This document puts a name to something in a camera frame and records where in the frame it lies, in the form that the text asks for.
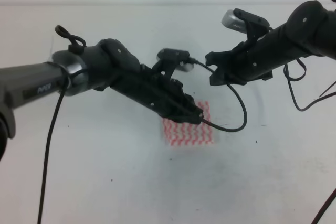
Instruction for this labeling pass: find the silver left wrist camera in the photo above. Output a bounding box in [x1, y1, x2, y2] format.
[153, 48, 194, 78]

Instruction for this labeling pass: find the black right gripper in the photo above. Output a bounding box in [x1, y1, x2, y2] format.
[205, 40, 273, 86]

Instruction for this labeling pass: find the black right camera cable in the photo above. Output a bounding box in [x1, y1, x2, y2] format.
[283, 57, 336, 224]

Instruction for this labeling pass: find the pink white wavy towel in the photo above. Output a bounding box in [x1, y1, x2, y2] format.
[160, 100, 215, 148]

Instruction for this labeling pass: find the black camera cable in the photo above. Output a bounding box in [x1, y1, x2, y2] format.
[36, 57, 248, 224]
[283, 57, 336, 224]

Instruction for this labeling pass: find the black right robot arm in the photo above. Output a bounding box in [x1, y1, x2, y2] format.
[205, 1, 335, 86]

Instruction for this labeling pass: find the black left camera cable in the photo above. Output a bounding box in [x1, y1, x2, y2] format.
[36, 57, 248, 224]

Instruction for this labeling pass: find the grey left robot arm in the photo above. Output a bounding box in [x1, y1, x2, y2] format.
[1, 26, 203, 152]

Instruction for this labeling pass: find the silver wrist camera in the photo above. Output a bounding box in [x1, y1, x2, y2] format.
[153, 48, 194, 78]
[222, 8, 271, 40]

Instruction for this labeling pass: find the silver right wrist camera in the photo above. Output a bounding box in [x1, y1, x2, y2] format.
[222, 8, 271, 40]

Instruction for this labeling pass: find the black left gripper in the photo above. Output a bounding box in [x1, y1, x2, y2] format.
[109, 65, 203, 125]

